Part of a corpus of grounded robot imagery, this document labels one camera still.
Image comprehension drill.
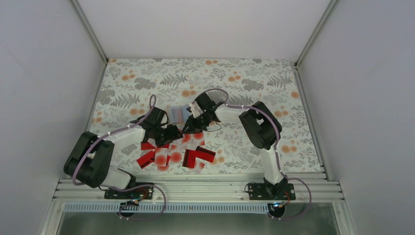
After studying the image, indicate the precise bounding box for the aluminium rail frame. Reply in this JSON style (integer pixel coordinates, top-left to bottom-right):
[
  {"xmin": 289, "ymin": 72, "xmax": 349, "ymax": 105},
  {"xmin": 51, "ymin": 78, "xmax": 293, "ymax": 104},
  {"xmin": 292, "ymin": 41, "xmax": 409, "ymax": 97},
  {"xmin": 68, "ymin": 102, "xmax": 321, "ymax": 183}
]
[{"xmin": 53, "ymin": 0, "xmax": 355, "ymax": 235}]

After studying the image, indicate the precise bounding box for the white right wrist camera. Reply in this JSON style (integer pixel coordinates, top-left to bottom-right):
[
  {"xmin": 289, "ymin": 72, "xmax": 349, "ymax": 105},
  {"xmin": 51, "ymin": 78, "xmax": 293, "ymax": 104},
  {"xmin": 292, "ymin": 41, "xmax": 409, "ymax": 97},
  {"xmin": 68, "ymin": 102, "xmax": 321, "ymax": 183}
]
[{"xmin": 187, "ymin": 103, "xmax": 201, "ymax": 118}]

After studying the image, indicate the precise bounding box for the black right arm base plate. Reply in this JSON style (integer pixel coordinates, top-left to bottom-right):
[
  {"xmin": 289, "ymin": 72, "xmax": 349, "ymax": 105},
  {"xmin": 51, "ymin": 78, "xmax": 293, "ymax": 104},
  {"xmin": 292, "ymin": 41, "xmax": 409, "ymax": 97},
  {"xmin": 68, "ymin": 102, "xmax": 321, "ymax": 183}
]
[{"xmin": 244, "ymin": 182, "xmax": 296, "ymax": 201}]

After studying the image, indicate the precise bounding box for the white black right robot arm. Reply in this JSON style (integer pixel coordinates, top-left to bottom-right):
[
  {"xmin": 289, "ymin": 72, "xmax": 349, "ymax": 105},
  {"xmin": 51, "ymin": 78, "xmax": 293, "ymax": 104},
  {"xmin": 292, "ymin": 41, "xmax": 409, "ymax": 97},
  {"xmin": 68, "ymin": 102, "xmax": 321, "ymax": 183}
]
[{"xmin": 182, "ymin": 92, "xmax": 288, "ymax": 199}]

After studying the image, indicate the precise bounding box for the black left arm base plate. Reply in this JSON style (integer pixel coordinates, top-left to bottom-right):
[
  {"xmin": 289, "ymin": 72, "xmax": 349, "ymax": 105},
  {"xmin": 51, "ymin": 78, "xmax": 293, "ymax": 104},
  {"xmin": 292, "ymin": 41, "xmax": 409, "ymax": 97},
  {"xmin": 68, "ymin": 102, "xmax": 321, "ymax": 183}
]
[{"xmin": 104, "ymin": 182, "xmax": 154, "ymax": 200}]

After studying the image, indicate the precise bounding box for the floral patterned table mat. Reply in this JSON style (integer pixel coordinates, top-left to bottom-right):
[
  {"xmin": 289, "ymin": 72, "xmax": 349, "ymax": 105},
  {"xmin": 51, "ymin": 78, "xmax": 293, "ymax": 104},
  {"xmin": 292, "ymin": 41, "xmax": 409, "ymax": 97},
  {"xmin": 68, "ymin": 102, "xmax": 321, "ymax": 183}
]
[{"xmin": 90, "ymin": 59, "xmax": 322, "ymax": 175}]

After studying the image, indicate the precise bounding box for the slotted grey cable duct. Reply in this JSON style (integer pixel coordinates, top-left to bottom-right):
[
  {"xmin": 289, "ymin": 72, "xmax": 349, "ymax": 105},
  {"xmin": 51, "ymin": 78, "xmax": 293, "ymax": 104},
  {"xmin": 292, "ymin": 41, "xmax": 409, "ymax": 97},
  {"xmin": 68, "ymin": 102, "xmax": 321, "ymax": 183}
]
[{"xmin": 63, "ymin": 202, "xmax": 282, "ymax": 214}]

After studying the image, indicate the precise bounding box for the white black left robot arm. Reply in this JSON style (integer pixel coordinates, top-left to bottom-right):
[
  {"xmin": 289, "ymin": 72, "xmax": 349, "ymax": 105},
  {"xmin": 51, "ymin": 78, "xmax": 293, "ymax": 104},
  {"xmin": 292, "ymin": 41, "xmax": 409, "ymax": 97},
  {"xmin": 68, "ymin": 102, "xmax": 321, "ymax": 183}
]
[{"xmin": 63, "ymin": 107, "xmax": 183, "ymax": 198}]

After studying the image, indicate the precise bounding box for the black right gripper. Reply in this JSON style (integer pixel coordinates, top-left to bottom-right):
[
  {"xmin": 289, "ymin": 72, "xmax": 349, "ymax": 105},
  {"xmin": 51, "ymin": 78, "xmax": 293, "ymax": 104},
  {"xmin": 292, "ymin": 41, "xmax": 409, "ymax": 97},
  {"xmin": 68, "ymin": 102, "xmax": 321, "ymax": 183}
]
[{"xmin": 182, "ymin": 111, "xmax": 210, "ymax": 135}]

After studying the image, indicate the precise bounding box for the pile of red white cards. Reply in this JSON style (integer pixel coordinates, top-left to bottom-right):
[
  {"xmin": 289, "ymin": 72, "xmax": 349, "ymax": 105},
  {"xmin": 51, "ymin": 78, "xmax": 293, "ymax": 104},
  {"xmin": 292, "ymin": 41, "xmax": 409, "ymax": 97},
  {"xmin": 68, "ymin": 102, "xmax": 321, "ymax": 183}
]
[{"xmin": 137, "ymin": 133, "xmax": 217, "ymax": 173}]

